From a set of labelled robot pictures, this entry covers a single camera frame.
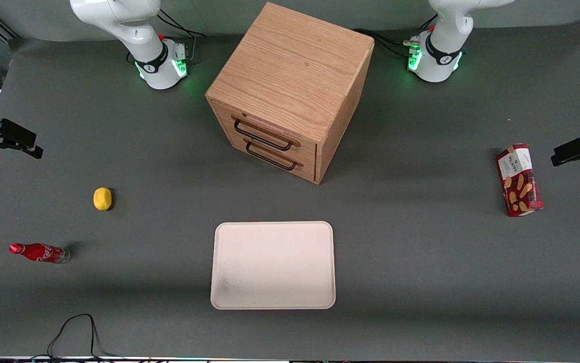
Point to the yellow lemon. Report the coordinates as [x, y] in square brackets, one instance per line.
[102, 198]

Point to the red coke bottle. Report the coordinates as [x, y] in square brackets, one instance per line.
[40, 252]

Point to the beige plastic tray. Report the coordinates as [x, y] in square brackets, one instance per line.
[274, 264]

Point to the wooden drawer cabinet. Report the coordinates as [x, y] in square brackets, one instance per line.
[290, 70]

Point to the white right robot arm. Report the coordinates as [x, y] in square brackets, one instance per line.
[133, 30]

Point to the red cookie box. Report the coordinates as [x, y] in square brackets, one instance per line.
[519, 181]

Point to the wooden drawer front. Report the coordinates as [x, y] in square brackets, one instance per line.
[310, 171]
[224, 118]

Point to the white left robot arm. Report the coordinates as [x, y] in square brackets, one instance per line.
[443, 55]

